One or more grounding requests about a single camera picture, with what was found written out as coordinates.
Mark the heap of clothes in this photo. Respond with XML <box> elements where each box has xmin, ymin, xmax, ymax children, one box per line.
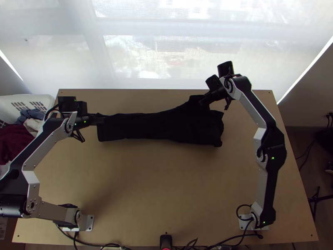
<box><xmin>0</xmin><ymin>109</ymin><xmax>47</xmax><ymax>167</ymax></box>

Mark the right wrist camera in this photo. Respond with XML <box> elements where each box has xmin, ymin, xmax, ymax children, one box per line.
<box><xmin>205</xmin><ymin>75</ymin><xmax>221</xmax><ymax>91</ymax></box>

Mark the white laundry basket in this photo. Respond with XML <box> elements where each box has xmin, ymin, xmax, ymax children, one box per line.
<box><xmin>0</xmin><ymin>94</ymin><xmax>55</xmax><ymax>180</ymax></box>

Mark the dark t-shirt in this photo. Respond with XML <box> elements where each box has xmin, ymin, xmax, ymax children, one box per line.
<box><xmin>97</xmin><ymin>95</ymin><xmax>225</xmax><ymax>148</ymax></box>

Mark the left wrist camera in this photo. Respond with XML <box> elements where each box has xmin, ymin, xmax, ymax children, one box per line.
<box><xmin>76</xmin><ymin>100</ymin><xmax>88</xmax><ymax>116</ymax></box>

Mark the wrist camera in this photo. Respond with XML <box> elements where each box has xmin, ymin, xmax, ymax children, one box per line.
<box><xmin>205</xmin><ymin>75</ymin><xmax>221</xmax><ymax>91</ymax></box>
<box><xmin>76</xmin><ymin>100</ymin><xmax>88</xmax><ymax>116</ymax></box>

